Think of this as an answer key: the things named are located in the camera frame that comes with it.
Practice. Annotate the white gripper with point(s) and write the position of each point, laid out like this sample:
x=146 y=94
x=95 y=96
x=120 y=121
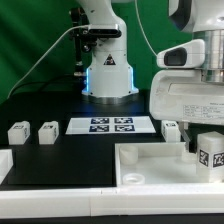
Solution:
x=180 y=95

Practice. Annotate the white square tabletop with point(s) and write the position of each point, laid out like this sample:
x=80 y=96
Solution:
x=162 y=163

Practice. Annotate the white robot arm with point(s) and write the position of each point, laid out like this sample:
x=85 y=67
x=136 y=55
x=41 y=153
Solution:
x=110 y=77

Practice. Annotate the white front fence bar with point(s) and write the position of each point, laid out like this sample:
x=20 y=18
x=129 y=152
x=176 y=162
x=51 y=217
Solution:
x=124 y=200

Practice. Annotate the white sheet with markers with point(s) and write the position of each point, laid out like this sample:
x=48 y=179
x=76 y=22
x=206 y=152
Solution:
x=110 y=125

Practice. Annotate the white left fence piece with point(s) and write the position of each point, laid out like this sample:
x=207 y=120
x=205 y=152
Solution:
x=6 y=163

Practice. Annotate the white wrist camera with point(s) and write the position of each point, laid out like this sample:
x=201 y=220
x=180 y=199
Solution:
x=187 y=56

